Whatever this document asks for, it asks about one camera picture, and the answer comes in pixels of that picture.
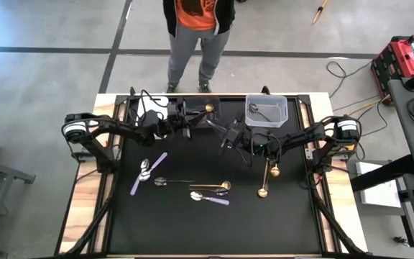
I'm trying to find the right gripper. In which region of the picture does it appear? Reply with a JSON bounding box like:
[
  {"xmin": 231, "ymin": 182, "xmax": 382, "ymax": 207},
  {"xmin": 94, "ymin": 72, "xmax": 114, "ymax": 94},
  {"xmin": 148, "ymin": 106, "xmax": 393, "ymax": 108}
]
[{"xmin": 216, "ymin": 114, "xmax": 253, "ymax": 155}]

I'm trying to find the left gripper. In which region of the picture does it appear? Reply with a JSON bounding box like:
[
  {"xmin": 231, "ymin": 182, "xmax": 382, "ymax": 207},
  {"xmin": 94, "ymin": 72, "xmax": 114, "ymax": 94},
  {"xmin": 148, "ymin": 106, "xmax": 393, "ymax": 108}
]
[{"xmin": 162, "ymin": 100, "xmax": 208, "ymax": 140}]

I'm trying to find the dark grey translucent bin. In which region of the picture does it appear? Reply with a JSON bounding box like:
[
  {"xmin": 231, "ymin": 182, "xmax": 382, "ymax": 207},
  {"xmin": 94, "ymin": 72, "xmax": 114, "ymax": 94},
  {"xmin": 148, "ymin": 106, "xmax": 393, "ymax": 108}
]
[{"xmin": 178, "ymin": 95, "xmax": 222, "ymax": 130}]

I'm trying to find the clear plastic bin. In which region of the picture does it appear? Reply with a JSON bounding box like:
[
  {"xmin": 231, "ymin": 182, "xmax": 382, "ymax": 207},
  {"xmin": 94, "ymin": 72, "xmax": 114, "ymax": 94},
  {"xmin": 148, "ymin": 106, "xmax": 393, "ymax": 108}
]
[{"xmin": 245, "ymin": 94, "xmax": 289, "ymax": 129}]

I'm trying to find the person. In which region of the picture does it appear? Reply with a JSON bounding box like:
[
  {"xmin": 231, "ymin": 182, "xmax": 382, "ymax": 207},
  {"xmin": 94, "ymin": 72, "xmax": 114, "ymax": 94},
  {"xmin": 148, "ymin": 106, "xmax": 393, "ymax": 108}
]
[{"xmin": 162, "ymin": 0, "xmax": 236, "ymax": 94}]

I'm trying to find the black table mat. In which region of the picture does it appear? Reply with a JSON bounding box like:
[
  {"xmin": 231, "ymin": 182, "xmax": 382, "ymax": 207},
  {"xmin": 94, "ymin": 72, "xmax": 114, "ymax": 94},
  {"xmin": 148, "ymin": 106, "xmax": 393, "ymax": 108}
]
[{"xmin": 111, "ymin": 96, "xmax": 321, "ymax": 255}]

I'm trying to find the white box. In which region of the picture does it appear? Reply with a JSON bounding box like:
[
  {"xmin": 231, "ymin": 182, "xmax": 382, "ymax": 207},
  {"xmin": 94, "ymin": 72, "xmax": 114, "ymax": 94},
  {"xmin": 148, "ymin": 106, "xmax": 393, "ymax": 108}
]
[{"xmin": 355, "ymin": 160, "xmax": 403, "ymax": 209}]

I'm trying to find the black diagonal beam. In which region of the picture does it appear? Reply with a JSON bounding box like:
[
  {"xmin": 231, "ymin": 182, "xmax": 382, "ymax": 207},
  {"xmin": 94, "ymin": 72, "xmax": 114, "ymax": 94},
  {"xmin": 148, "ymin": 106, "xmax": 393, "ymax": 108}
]
[{"xmin": 350, "ymin": 154, "xmax": 414, "ymax": 194}]

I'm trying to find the grey workstation desk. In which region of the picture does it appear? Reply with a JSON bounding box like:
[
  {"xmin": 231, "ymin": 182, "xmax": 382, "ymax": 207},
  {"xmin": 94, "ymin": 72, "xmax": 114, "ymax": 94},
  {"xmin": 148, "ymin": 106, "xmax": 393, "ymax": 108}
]
[{"xmin": 387, "ymin": 78, "xmax": 414, "ymax": 259}]

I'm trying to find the red black tool case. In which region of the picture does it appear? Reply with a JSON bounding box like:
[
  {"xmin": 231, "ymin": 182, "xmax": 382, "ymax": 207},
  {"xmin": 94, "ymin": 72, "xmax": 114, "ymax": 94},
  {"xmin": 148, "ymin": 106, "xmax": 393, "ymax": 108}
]
[{"xmin": 371, "ymin": 35, "xmax": 414, "ymax": 95}]

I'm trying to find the grey side table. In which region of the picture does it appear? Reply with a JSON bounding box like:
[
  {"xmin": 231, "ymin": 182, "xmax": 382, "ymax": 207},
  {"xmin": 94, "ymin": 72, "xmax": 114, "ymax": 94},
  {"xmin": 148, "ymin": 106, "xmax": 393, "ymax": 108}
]
[{"xmin": 0, "ymin": 154, "xmax": 37, "ymax": 258}]

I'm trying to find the black floor cable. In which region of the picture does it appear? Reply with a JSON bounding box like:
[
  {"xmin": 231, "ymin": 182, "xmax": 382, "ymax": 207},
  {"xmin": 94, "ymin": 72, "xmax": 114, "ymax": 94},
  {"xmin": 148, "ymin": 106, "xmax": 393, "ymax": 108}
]
[{"xmin": 326, "ymin": 60, "xmax": 373, "ymax": 99}]

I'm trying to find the yellow floor cable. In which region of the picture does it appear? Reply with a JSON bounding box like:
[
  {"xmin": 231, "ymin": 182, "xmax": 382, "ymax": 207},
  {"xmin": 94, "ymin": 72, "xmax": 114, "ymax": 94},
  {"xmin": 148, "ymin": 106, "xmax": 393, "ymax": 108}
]
[{"xmin": 335, "ymin": 96, "xmax": 391, "ymax": 125}]

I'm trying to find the yellow-handled stick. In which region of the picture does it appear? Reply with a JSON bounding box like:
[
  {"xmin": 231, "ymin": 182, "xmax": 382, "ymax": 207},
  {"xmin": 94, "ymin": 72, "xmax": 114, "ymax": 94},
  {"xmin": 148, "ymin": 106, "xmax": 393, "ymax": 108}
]
[{"xmin": 312, "ymin": 0, "xmax": 330, "ymax": 25}]

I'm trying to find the black aluminium table frame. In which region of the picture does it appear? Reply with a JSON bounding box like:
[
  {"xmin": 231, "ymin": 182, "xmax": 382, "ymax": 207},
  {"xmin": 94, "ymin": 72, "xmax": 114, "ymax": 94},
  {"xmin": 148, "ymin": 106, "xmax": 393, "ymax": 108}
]
[{"xmin": 54, "ymin": 86, "xmax": 369, "ymax": 259}]

